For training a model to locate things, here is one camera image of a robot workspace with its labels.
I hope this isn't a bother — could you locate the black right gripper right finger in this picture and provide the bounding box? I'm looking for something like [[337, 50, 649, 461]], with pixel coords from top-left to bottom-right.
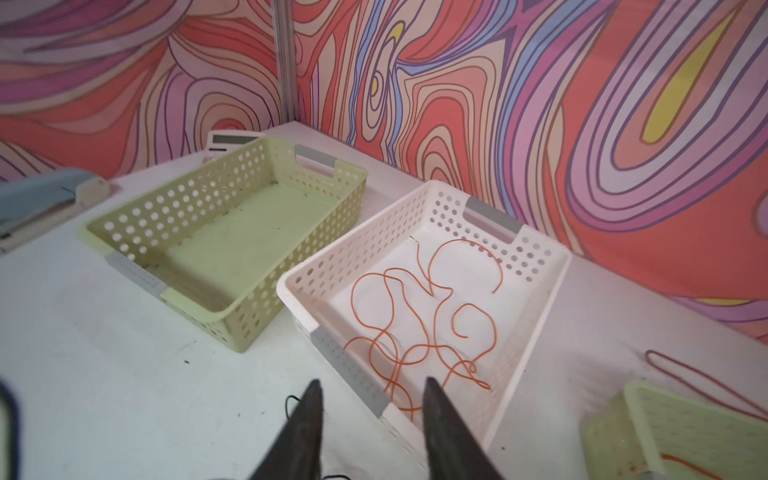
[[422, 377, 502, 480]]

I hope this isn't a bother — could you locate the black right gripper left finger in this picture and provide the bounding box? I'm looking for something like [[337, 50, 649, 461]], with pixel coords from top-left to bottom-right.
[[250, 379, 323, 480]]

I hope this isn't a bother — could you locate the thin brown-red cable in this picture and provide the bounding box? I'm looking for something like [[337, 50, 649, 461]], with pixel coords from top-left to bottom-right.
[[644, 349, 768, 480]]

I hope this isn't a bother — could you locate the white perforated basket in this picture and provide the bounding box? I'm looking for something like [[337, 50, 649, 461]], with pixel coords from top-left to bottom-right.
[[277, 181, 572, 462]]

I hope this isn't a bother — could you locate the large green perforated basket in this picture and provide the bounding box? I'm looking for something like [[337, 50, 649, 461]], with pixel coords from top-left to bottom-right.
[[580, 380, 767, 479]]

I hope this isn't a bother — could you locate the small green perforated basket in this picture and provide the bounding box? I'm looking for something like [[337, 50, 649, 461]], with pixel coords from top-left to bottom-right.
[[79, 136, 368, 353]]

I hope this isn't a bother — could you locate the white desk calculator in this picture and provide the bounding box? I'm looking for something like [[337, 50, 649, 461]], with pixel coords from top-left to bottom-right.
[[203, 130, 265, 163]]

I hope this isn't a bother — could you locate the grey blue stapler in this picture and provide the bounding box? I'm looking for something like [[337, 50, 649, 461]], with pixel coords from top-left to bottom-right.
[[1, 168, 111, 255]]

